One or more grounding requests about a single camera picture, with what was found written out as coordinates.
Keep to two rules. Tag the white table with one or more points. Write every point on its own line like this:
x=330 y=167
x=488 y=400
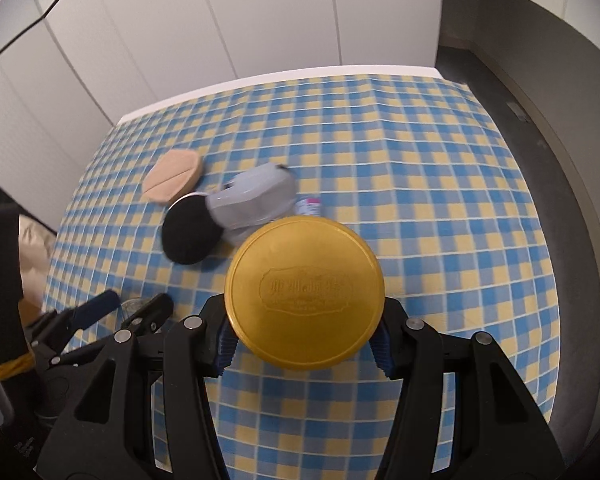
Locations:
x=280 y=79

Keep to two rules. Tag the black round powder puff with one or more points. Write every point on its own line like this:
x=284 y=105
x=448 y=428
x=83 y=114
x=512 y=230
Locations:
x=190 y=232

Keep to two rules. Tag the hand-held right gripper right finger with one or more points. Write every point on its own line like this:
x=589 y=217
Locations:
x=382 y=355

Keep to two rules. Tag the grey plastic case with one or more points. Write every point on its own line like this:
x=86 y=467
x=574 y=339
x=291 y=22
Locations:
x=250 y=200

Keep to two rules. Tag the white wall cabinets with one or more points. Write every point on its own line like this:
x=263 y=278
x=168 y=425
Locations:
x=230 y=20

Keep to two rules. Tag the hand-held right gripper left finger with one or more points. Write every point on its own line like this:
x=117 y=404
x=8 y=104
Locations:
x=226 y=347

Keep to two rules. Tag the beige powder puff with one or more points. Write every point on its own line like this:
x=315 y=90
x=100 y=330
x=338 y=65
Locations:
x=172 y=175

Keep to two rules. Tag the jar with yellow lid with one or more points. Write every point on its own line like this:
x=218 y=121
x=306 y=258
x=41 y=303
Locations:
x=305 y=290

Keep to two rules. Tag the cream padded armchair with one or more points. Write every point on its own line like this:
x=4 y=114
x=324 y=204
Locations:
x=32 y=260

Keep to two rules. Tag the floor socket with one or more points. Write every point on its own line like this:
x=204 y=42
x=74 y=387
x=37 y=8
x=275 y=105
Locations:
x=517 y=111

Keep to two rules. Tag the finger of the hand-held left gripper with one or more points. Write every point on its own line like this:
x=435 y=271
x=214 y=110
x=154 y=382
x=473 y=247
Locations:
x=152 y=307
x=100 y=305

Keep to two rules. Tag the blue yellow checkered tablecloth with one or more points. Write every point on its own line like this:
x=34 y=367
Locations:
x=430 y=210

